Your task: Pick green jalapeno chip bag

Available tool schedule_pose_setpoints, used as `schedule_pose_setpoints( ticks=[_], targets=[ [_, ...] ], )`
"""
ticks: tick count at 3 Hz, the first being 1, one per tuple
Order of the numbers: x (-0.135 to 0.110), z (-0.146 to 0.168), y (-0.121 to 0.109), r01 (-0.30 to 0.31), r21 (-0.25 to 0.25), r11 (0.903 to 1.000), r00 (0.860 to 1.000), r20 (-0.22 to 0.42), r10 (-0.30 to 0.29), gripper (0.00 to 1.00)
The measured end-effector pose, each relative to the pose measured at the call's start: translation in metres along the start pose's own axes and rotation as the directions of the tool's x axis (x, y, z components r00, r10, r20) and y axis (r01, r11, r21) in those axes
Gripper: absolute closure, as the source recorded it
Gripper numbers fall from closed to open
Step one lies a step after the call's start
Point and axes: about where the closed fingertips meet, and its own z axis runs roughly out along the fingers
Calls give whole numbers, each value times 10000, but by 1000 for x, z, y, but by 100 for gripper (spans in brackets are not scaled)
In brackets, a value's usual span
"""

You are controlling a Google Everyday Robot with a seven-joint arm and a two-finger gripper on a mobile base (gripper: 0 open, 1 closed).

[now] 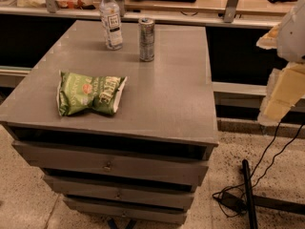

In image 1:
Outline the grey top drawer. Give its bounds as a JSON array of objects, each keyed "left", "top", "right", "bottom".
[{"left": 12, "top": 140, "right": 208, "bottom": 186}]

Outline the grey bottom drawer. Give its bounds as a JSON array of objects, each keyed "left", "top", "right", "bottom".
[{"left": 63, "top": 197, "right": 187, "bottom": 224}]

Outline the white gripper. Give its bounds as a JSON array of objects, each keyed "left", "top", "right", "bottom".
[{"left": 256, "top": 0, "right": 305, "bottom": 125}]

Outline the black metal stand leg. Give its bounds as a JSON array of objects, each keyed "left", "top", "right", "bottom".
[{"left": 242, "top": 159, "right": 305, "bottom": 229}]

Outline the clear plastic water bottle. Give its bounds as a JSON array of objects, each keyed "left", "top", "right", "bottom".
[{"left": 99, "top": 0, "right": 123, "bottom": 50}]

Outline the grey metal bracket right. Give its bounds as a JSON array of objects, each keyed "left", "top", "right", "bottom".
[{"left": 223, "top": 0, "right": 239, "bottom": 23}]

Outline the grey drawer cabinet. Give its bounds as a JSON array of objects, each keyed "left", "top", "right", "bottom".
[{"left": 1, "top": 21, "right": 218, "bottom": 214}]

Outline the black power cable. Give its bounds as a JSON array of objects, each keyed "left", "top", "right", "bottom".
[{"left": 212, "top": 117, "right": 305, "bottom": 219}]

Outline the grey drawer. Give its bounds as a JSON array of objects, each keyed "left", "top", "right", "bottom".
[
  {"left": 43, "top": 175, "right": 193, "bottom": 211},
  {"left": 63, "top": 197, "right": 187, "bottom": 224},
  {"left": 12, "top": 140, "right": 208, "bottom": 186}
]

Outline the long grey shelf counter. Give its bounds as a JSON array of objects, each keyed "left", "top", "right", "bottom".
[{"left": 0, "top": 0, "right": 296, "bottom": 29}]

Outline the black power adapter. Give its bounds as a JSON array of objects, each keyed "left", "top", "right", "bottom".
[{"left": 220, "top": 192, "right": 247, "bottom": 213}]

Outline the silver drink can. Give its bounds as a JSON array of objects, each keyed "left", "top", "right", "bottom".
[{"left": 138, "top": 18, "right": 154, "bottom": 62}]

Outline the green jalapeno chip bag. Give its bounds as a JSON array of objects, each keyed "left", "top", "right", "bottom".
[{"left": 57, "top": 72, "right": 128, "bottom": 116}]

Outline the grey middle drawer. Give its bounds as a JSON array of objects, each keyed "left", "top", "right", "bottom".
[{"left": 43, "top": 175, "right": 193, "bottom": 211}]

